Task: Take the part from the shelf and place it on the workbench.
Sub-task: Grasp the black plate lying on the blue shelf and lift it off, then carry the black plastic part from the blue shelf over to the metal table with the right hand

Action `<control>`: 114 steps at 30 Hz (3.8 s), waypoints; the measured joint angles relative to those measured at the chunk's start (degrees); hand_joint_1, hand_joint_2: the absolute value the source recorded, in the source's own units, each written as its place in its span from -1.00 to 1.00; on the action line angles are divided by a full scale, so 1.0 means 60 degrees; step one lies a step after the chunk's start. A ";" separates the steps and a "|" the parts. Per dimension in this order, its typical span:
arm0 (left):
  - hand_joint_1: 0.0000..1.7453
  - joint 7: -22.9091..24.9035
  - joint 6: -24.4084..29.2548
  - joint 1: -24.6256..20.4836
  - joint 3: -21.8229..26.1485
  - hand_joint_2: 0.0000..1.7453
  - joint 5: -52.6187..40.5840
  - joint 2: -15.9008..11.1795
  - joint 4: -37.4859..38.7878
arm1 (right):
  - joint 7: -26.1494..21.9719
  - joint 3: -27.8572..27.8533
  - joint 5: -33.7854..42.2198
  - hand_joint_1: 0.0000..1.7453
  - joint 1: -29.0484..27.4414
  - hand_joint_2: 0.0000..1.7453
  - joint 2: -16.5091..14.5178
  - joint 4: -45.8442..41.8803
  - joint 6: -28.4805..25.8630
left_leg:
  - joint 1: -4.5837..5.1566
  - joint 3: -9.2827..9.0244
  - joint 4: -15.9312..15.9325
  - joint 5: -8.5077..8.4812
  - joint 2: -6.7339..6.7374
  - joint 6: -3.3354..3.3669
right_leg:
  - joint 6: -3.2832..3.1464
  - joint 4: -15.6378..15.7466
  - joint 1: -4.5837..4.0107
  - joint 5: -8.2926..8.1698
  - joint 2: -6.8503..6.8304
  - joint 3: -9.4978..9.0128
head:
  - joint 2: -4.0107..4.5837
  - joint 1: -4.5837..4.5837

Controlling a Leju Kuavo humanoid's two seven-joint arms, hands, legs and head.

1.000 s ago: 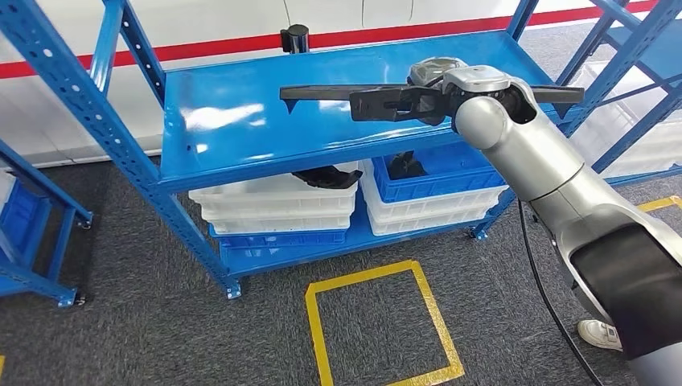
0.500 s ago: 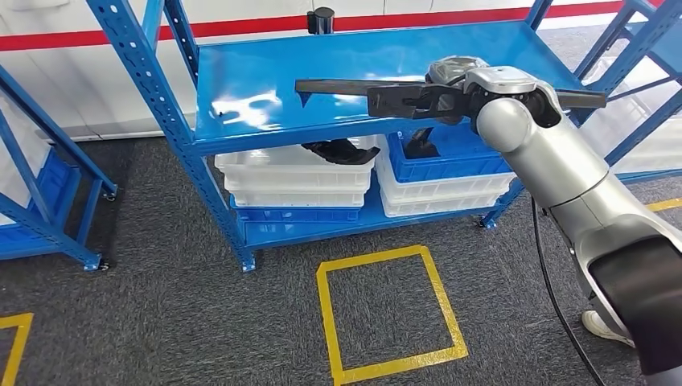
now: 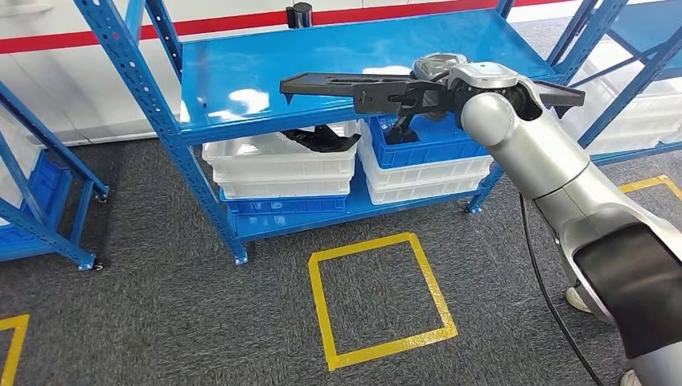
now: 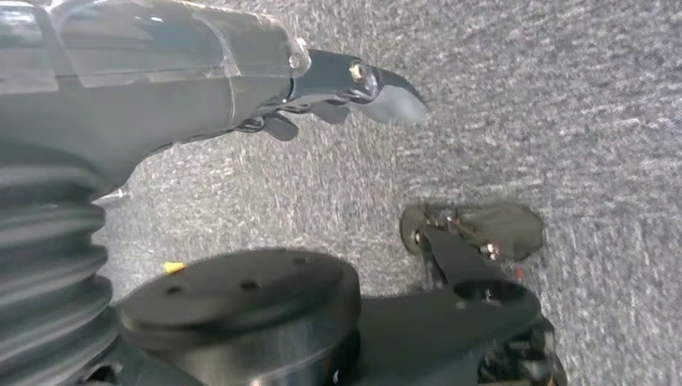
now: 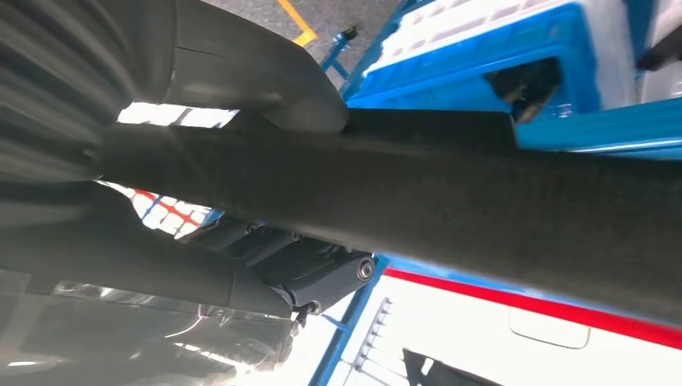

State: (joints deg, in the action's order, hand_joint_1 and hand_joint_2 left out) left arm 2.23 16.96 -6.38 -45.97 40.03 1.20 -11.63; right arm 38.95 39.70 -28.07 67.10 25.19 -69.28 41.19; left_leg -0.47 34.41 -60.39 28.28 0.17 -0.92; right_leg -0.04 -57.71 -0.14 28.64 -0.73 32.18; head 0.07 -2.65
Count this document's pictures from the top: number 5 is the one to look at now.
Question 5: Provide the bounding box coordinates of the large blue metal shelf rack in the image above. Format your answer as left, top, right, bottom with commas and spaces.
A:
307, 0, 682, 386

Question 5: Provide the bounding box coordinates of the small black plastic part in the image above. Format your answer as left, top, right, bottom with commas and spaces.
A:
635, 27, 682, 73

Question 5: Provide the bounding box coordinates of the clear plastic wrap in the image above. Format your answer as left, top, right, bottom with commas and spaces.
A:
0, 269, 307, 386

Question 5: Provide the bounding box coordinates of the blue plastic crate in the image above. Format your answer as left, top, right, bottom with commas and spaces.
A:
346, 4, 603, 122

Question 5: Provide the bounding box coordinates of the white plastic crate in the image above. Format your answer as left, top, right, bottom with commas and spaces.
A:
368, 0, 566, 76
638, 0, 682, 105

